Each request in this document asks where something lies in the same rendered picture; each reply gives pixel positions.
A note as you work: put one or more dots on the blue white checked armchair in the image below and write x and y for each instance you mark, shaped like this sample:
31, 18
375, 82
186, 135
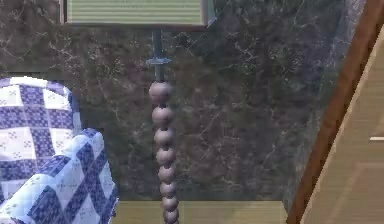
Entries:
43, 156

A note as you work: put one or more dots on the beaded floor lamp green shade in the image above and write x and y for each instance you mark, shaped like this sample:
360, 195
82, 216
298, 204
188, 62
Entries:
163, 116

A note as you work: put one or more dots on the beige room door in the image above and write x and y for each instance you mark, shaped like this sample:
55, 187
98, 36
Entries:
353, 166

